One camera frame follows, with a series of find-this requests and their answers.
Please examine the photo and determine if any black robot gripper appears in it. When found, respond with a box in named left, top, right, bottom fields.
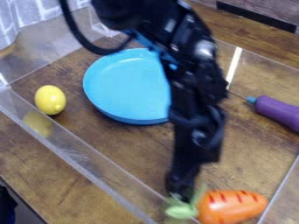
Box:
left=166, top=106, right=226, bottom=202

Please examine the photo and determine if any orange toy carrot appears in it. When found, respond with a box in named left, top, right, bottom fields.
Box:
left=165, top=185, right=269, bottom=224

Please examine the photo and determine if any blue plastic plate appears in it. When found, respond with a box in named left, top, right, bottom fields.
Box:
left=83, top=48, right=171, bottom=125

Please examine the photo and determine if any yellow toy lemon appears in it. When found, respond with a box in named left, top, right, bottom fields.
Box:
left=34, top=85, right=67, bottom=116

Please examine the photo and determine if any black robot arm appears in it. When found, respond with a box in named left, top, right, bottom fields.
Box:
left=91, top=0, right=229, bottom=202

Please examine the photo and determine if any purple toy eggplant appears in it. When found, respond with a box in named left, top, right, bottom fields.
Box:
left=248, top=95, right=299, bottom=133

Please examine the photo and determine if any clear acrylic barrier wall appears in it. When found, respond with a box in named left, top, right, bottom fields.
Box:
left=0, top=86, right=201, bottom=224

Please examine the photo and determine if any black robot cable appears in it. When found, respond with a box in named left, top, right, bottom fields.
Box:
left=58, top=0, right=134, bottom=56

